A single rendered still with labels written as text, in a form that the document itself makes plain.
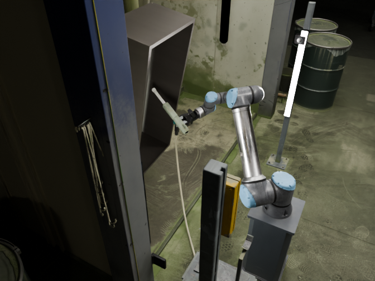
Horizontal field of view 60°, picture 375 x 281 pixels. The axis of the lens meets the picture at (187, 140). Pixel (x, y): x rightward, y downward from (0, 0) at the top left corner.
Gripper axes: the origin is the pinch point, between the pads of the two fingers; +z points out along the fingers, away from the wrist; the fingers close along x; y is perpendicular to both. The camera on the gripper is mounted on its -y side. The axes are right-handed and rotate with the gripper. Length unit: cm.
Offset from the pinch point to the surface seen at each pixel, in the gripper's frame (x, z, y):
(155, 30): 25, 6, -75
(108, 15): -22, 56, -139
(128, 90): -32, 55, -111
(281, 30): 50, -176, 21
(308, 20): 3, -126, -47
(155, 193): -15, 27, 81
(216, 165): -80, 53, -126
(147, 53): 9, 21, -78
